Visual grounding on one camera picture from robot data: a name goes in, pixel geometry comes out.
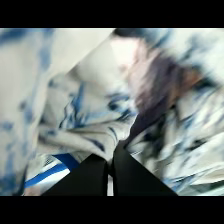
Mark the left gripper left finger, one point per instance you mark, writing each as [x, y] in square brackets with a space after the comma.
[86, 180]

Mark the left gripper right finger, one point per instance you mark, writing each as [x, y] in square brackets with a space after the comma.
[133, 180]

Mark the white blue-printed shirt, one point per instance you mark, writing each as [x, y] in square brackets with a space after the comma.
[90, 100]

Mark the blue clothes hanger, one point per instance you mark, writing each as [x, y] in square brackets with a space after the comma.
[63, 163]

